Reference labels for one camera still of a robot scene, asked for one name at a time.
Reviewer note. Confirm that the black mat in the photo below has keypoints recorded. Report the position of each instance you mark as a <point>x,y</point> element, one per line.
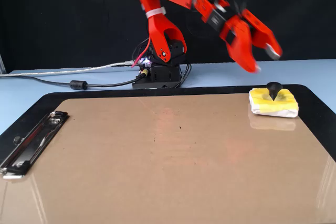
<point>157,91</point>

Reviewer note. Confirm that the black backdrop cloth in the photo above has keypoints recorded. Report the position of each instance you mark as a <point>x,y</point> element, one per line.
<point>65,19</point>

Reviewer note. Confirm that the metal clipboard clip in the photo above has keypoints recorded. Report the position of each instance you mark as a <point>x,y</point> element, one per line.
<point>31,142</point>

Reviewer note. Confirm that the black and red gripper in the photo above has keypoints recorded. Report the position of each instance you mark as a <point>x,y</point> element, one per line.
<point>215,19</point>

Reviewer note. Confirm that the brown clipboard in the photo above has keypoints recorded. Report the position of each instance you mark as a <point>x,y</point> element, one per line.
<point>168,169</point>

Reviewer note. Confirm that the yellow sponge with black knob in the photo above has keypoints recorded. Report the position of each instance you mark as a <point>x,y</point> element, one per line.
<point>273,106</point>

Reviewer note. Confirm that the white zip tie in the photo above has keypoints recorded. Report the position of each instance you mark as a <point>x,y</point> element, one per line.
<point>155,12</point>

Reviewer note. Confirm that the black robot base with board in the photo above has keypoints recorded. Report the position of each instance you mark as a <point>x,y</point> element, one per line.
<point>160,75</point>

